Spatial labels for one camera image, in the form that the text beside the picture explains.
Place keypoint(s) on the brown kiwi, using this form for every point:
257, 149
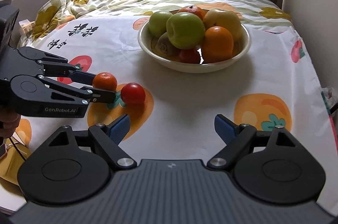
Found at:
166, 45

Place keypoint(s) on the cream ceramic bowl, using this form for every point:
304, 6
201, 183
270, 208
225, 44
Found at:
163, 61

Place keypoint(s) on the clear plastic bag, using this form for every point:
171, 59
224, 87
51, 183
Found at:
327, 97

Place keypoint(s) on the green apple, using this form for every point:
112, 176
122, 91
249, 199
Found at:
158, 23
186, 31

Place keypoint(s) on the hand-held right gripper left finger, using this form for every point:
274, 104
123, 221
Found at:
120, 128

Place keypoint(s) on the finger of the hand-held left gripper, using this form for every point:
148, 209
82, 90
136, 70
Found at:
104, 97
84, 77

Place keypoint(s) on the red tomato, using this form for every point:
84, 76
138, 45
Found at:
134, 93
188, 56

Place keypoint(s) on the fruit print tablecloth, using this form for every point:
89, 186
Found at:
184, 97

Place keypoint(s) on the person's left hand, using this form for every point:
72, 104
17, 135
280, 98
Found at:
8, 124

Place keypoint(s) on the small mandarin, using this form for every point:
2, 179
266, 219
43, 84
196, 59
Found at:
105, 80

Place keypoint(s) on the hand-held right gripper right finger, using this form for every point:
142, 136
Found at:
224, 128

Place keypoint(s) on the floral blanket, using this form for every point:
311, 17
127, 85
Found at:
111, 0

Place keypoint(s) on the large orange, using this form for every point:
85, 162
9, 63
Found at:
194, 11
217, 44

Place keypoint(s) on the small printed box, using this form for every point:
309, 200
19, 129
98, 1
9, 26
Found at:
26, 26

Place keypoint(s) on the yellow pear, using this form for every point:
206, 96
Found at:
224, 19

